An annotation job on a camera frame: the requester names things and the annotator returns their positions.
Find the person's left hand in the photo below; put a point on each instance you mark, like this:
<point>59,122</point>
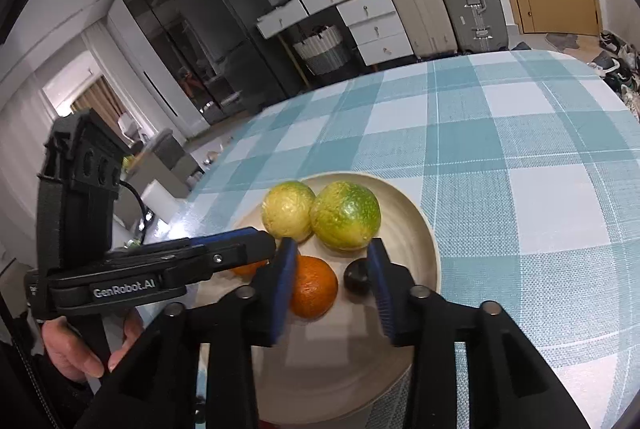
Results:
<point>71,356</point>

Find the teal checkered tablecloth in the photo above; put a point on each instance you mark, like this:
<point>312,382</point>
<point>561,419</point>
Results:
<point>526,165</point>

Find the dark plum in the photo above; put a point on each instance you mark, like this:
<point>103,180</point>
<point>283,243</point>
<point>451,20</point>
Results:
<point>200,414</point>
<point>356,277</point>

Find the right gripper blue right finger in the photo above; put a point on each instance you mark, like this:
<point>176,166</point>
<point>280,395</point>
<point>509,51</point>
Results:
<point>390,284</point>

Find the white drawer desk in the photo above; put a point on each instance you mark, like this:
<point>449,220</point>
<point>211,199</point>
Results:
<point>375,25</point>

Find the dark grey refrigerator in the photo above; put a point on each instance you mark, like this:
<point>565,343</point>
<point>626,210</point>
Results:
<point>250,72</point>

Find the orange tangerine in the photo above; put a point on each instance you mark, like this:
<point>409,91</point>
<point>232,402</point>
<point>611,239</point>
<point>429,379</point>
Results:
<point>248,271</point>
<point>315,288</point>

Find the green yellow guava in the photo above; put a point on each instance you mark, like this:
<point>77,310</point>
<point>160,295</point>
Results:
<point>345,216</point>

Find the white paper roll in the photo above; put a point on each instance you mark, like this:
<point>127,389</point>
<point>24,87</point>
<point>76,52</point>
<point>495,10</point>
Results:
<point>160,201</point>

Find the beige suitcase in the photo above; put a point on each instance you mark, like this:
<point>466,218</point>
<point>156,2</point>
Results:
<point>428,27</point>

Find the woven laundry basket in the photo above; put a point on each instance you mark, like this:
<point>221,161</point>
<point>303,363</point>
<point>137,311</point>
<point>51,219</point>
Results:
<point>324,52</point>

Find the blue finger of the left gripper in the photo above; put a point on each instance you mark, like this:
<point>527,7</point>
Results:
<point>248,237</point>

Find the dark glass cabinet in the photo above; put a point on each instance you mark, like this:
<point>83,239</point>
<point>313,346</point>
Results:
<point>173,63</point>

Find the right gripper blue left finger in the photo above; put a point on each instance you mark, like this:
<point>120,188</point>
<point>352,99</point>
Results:
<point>281,273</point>

